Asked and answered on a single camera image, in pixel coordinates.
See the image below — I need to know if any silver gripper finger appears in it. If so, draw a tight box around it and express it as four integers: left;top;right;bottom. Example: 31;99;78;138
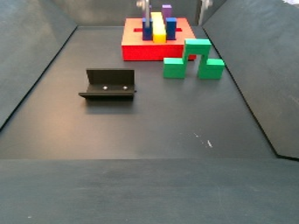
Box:
199;0;214;25
137;0;151;19

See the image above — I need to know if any green arch-shaped block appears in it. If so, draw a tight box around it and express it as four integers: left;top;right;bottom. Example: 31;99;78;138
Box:
163;38;226;80

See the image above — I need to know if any red slotted base board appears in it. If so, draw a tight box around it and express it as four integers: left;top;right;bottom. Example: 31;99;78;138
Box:
122;17;195;61

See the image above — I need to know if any purple arch block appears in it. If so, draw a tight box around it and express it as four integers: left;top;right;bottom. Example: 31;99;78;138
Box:
162;4;173;18

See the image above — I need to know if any blue arch block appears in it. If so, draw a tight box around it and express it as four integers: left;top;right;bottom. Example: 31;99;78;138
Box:
142;17;177;43

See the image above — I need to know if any yellow long block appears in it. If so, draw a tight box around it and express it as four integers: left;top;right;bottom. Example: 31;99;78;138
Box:
151;12;166;44

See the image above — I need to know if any black angled bracket holder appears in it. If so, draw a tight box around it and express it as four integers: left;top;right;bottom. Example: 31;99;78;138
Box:
79;68;137;99

